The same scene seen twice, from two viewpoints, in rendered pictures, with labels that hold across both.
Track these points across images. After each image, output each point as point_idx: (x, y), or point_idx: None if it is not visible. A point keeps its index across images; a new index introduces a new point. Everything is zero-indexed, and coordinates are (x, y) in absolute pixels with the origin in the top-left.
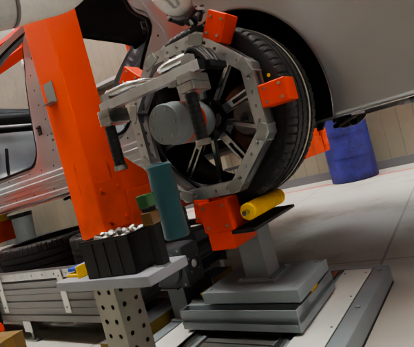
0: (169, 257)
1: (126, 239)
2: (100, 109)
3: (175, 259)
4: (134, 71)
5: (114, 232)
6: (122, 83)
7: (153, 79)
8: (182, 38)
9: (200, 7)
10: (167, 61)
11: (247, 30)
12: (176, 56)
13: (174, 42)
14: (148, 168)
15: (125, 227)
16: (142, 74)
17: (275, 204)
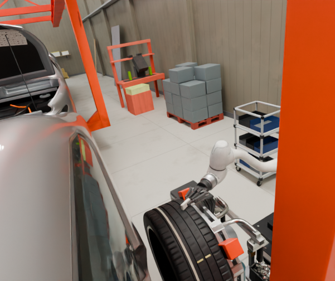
0: (247, 276)
1: (263, 258)
2: (263, 241)
3: (246, 267)
4: (231, 238)
5: (270, 269)
6: (246, 221)
7: (232, 211)
8: (203, 204)
9: (192, 188)
10: (224, 202)
11: (169, 201)
12: (221, 198)
13: (207, 208)
14: (243, 263)
15: (264, 267)
16: (227, 236)
17: None
